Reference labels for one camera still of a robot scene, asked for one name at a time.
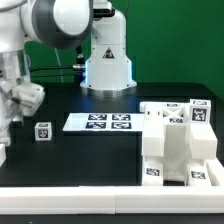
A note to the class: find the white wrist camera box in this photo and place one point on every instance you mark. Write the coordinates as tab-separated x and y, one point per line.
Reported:
30	96

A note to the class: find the white L-shaped fence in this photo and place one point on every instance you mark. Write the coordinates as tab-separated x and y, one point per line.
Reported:
115	200

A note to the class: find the small white cube nut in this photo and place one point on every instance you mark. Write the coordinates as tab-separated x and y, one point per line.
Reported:
43	131

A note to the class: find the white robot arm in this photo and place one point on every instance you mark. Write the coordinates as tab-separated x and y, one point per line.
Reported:
62	24

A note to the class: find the white cube nut with tag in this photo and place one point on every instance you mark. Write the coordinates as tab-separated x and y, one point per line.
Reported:
200	111

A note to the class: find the white chair seat part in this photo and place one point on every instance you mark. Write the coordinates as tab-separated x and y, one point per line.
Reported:
174	169

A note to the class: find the grey camera on stand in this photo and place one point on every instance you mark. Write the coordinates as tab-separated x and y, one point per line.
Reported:
103	8

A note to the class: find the white tag sheet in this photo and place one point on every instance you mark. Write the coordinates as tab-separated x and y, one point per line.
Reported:
104	122

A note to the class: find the white chair back frame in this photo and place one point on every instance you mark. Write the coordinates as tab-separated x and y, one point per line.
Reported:
168	132

